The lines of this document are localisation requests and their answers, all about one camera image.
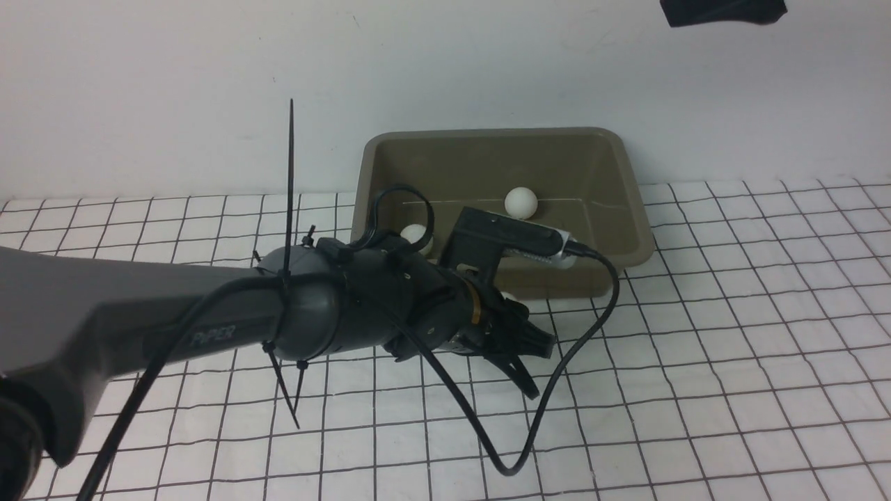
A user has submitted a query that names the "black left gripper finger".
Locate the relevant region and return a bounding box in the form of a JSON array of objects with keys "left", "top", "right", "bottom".
[
  {"left": 519, "top": 324, "right": 556, "bottom": 356},
  {"left": 487, "top": 353, "right": 540, "bottom": 400}
]

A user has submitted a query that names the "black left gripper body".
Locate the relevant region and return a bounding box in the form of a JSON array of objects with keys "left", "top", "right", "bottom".
[{"left": 445, "top": 269, "right": 533, "bottom": 356}]

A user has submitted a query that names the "white printed ping-pong ball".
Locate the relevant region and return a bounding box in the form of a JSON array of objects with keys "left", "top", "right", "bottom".
[{"left": 551, "top": 253, "right": 577, "bottom": 270}]

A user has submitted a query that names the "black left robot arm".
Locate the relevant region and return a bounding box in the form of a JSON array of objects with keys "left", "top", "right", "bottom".
[{"left": 1, "top": 234, "right": 555, "bottom": 500}]

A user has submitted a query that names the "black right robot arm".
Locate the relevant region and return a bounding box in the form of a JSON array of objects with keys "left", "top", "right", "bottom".
[{"left": 659, "top": 0, "right": 788, "bottom": 28}]

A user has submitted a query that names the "olive plastic bin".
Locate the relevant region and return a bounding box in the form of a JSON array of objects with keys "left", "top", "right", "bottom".
[{"left": 350, "top": 127, "right": 655, "bottom": 271}]

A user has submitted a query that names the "white black-grid tablecloth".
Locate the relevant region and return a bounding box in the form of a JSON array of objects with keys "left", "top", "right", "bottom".
[{"left": 0, "top": 177, "right": 891, "bottom": 501}]

